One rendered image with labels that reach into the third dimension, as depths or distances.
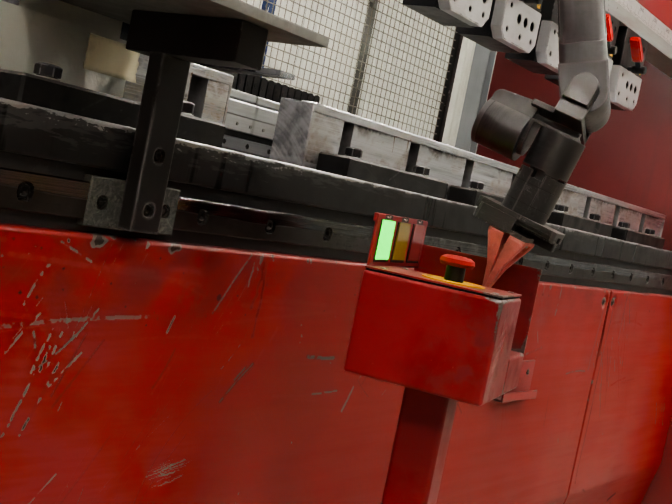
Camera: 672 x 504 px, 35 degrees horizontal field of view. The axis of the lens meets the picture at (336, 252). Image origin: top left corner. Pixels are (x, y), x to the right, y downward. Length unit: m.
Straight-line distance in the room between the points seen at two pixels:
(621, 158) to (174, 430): 2.12
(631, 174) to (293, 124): 1.73
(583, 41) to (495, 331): 0.38
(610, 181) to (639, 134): 0.15
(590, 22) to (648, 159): 1.79
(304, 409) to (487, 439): 0.60
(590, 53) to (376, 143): 0.46
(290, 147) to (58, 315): 0.56
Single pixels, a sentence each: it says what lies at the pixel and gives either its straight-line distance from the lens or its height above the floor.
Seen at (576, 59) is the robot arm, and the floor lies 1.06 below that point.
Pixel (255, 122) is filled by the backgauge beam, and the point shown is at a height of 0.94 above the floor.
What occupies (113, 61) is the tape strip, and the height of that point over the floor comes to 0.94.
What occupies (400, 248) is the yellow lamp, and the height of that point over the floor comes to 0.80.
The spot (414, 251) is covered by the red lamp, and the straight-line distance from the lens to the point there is 1.31.
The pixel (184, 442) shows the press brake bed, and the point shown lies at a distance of 1.22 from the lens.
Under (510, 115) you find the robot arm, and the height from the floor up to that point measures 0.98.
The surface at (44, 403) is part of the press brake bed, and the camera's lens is 1.06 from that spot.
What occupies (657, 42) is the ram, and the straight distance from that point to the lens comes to 2.67.
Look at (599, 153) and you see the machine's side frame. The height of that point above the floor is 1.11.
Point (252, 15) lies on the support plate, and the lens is 0.97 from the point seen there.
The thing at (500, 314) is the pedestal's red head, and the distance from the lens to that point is 1.12.
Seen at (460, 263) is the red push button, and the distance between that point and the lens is 1.17.
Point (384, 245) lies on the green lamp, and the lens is 1.19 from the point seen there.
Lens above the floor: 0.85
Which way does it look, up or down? 3 degrees down
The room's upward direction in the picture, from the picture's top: 11 degrees clockwise
